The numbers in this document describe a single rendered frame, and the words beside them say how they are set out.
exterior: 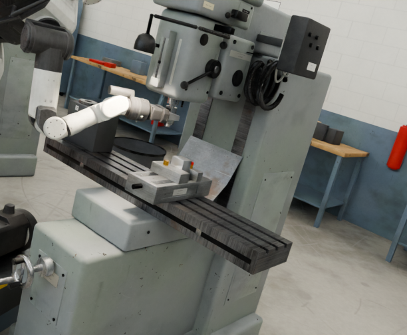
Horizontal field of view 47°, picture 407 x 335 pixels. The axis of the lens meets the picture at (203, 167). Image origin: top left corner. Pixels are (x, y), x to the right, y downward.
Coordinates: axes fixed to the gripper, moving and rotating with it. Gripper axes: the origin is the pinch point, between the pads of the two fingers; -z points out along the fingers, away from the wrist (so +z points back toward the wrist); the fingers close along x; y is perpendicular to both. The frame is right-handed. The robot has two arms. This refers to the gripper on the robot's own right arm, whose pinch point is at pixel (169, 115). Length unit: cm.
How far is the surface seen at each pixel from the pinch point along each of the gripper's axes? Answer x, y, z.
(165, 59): -6.2, -21.1, 10.7
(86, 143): 37.4, 26.0, 18.5
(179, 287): -9, 74, -21
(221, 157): 7.0, 15.7, -34.7
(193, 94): -9.5, -11.2, -2.9
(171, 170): -17.2, 17.6, 2.1
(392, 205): 158, 81, -389
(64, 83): 731, 98, -146
